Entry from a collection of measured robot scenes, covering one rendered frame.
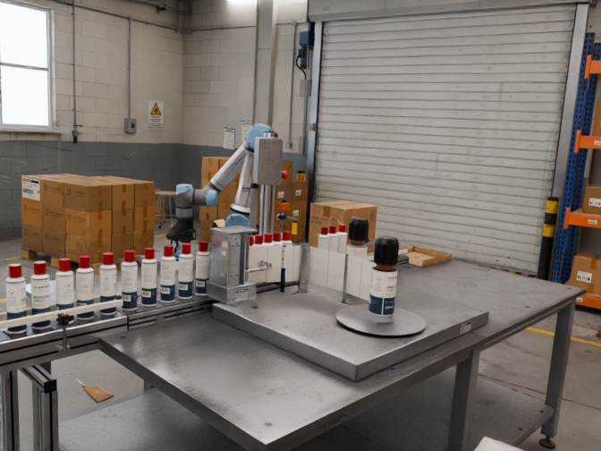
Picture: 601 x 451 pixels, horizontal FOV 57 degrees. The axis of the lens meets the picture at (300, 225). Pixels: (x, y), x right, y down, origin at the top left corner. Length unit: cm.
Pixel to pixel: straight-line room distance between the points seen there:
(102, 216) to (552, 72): 475
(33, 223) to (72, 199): 74
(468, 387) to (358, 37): 571
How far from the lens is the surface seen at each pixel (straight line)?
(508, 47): 659
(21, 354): 183
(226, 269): 200
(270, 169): 228
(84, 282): 187
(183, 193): 264
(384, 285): 188
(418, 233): 687
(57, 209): 597
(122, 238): 586
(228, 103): 865
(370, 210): 312
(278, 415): 142
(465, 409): 220
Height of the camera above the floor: 151
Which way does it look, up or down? 10 degrees down
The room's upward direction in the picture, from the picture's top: 3 degrees clockwise
